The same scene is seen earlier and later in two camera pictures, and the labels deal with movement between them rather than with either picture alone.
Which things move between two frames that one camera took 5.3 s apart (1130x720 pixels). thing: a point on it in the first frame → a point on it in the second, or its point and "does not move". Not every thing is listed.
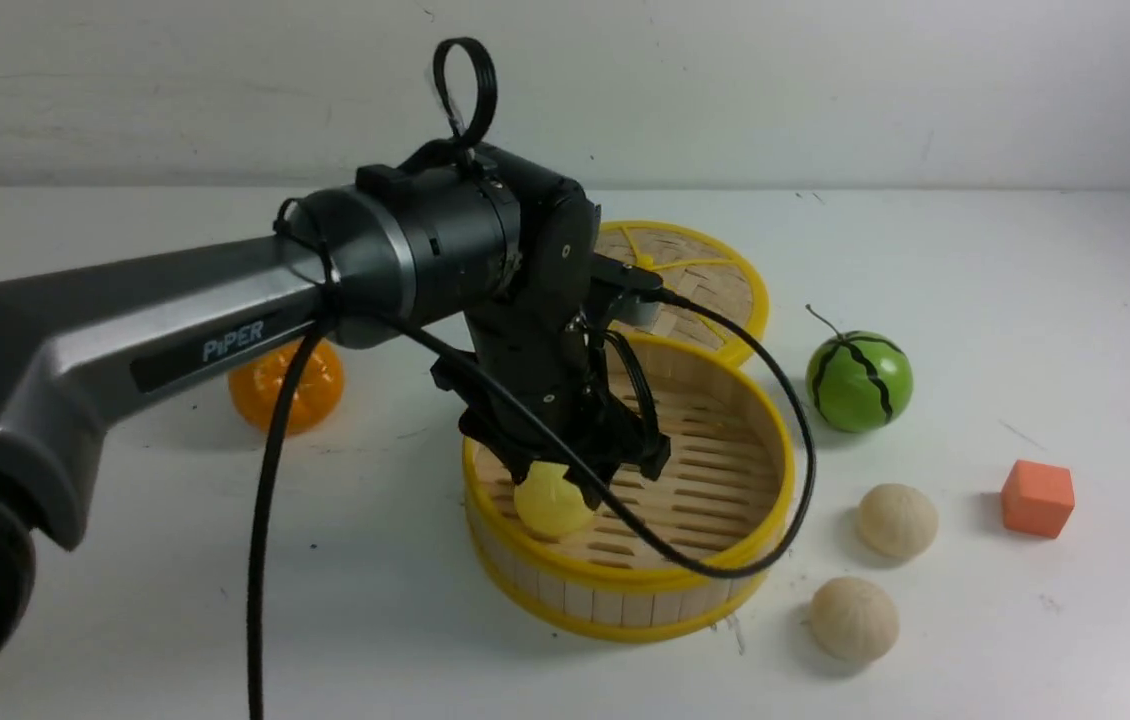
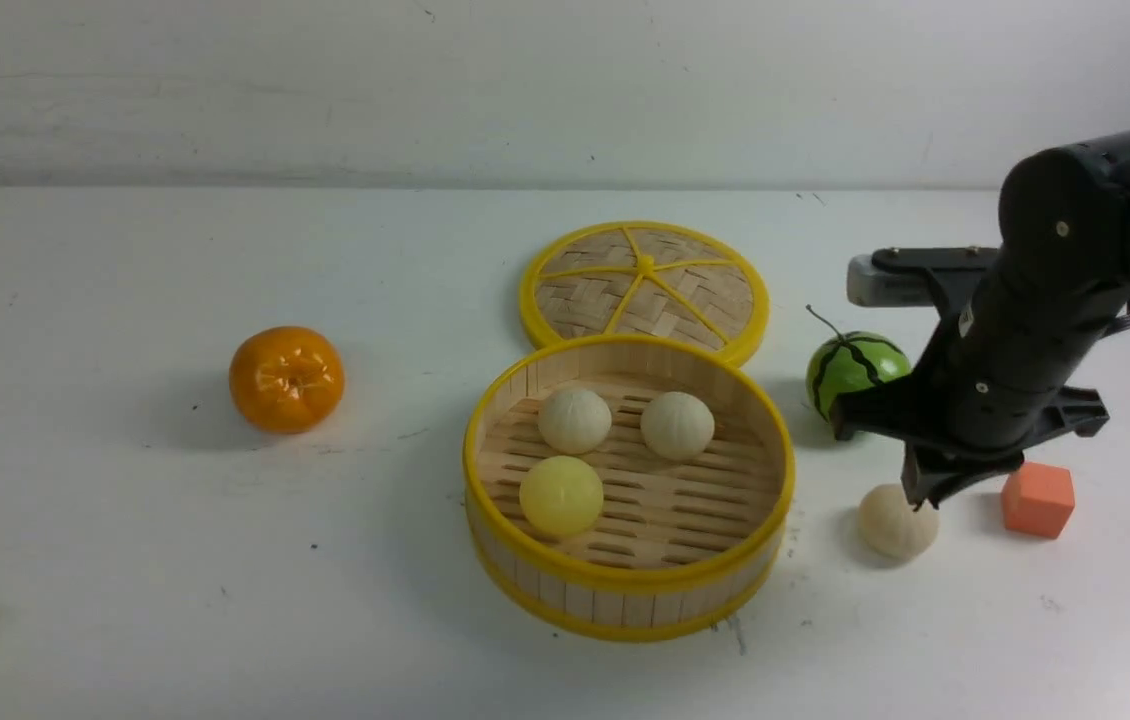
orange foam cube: (1037, 498) does not move
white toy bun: (854, 620) → (677, 426)
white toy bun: (896, 520) does not move
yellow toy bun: (548, 503) does not move
